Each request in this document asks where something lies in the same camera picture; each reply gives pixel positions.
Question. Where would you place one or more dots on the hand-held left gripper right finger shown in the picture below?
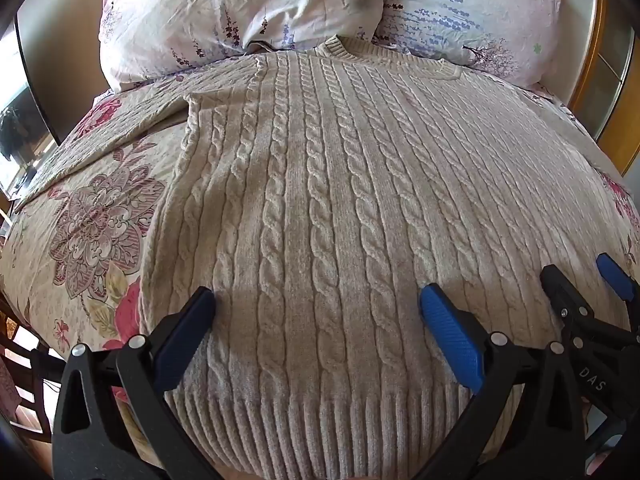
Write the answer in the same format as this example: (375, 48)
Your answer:
(450, 330)

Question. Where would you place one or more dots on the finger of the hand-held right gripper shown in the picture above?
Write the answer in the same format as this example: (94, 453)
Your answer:
(562, 292)
(617, 277)

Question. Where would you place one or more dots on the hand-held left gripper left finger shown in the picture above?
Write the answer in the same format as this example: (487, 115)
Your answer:
(189, 330)

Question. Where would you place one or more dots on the floral bed sheet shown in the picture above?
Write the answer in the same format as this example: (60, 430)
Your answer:
(90, 230)

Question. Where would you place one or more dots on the dark wooden chair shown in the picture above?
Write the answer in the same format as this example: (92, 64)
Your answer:
(30, 360)

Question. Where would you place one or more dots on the wooden framed glass cabinet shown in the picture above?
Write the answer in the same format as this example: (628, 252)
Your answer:
(600, 60)

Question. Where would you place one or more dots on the window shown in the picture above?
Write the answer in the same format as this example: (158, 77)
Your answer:
(20, 120)

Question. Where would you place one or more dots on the blue lavender print pillow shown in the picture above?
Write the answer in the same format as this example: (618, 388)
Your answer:
(465, 5)

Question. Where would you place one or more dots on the brown panel with black edge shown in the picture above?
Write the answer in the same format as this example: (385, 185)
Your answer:
(65, 50)

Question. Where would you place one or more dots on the pink plant print pillow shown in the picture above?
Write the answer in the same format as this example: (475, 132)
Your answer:
(210, 5)

